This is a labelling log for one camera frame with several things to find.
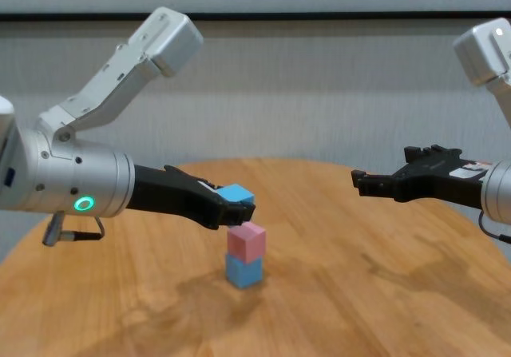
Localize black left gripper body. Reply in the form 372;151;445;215
126;164;225;231

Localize blue cube block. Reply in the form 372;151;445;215
217;184;256;207
224;252;264;290

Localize black wall rail strip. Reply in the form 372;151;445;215
0;11;511;23

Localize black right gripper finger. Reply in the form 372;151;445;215
403;145;431;165
350;169;396;198

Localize pink cube block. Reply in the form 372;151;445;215
226;220;267;264

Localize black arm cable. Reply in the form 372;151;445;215
42;212;105;247
477;211;511;243

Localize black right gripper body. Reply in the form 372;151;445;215
392;148;499;211

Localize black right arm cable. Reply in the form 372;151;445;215
477;211;511;243

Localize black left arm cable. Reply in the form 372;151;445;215
42;212;105;247

